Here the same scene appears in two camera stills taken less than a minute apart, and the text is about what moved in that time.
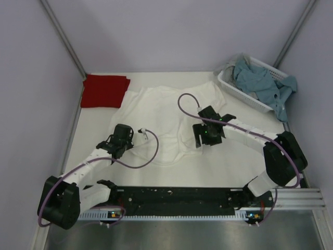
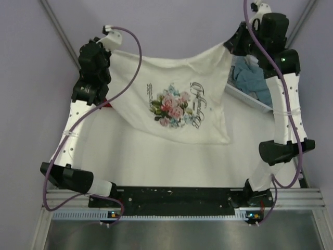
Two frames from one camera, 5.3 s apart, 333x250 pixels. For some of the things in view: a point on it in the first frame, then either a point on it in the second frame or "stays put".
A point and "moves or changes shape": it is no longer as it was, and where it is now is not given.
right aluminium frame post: x=294 y=33 stays put
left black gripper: x=130 y=140 → x=107 y=53
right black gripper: x=198 y=129 → x=233 y=44
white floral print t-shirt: x=169 y=113 moves or changes shape
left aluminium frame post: x=62 y=34 stays put
